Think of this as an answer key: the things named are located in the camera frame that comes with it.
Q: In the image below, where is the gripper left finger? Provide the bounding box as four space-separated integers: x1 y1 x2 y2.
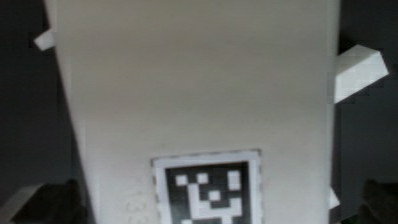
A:
0 180 89 224

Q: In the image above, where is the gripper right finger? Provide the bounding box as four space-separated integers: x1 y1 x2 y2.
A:
356 180 398 224

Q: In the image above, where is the white cabinet door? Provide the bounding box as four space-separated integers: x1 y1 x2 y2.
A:
34 30 56 51
335 45 390 103

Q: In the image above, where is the white cabinet top block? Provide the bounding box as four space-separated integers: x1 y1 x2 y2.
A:
45 0 340 224

